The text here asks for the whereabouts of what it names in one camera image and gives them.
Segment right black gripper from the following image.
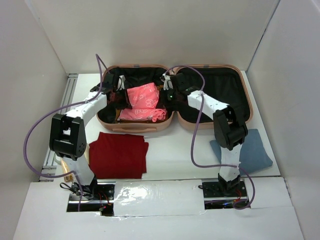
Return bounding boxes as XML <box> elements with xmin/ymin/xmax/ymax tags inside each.
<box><xmin>156</xmin><ymin>87</ymin><xmax>179</xmax><ymax>110</ymax></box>

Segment mustard brown garment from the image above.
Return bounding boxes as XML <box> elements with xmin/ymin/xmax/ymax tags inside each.
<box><xmin>117</xmin><ymin>109</ymin><xmax>153</xmax><ymax>122</ymax></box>

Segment coral pink patterned garment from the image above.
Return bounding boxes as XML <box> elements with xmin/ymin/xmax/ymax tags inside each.
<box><xmin>127</xmin><ymin>82</ymin><xmax>167</xmax><ymax>123</ymax></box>

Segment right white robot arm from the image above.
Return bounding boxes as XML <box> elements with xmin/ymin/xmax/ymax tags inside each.
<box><xmin>160</xmin><ymin>71</ymin><xmax>248</xmax><ymax>196</ymax></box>

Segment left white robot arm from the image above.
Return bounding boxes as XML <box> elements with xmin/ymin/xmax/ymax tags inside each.
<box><xmin>49</xmin><ymin>73</ymin><xmax>126</xmax><ymax>200</ymax></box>

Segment pink open suitcase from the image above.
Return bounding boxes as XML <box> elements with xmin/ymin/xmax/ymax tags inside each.
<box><xmin>96</xmin><ymin>64</ymin><xmax>254</xmax><ymax>133</ymax></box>

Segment dark red folded garment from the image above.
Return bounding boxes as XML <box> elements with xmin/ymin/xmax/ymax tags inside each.
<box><xmin>89</xmin><ymin>132</ymin><xmax>149</xmax><ymax>180</ymax></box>

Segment gold cosmetic bottles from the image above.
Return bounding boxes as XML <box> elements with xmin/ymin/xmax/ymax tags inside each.
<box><xmin>59</xmin><ymin>149</ymin><xmax>90</xmax><ymax>183</ymax></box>

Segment grey blue folded garment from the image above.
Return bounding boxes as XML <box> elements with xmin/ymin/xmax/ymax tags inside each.
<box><xmin>210</xmin><ymin>129</ymin><xmax>273</xmax><ymax>176</ymax></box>

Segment aluminium rail frame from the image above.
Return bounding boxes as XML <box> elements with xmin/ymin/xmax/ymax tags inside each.
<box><xmin>41</xmin><ymin>73</ymin><xmax>78</xmax><ymax>176</ymax></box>

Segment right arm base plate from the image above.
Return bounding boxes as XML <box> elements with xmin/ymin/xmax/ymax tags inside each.
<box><xmin>198</xmin><ymin>180</ymin><xmax>249</xmax><ymax>210</ymax></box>

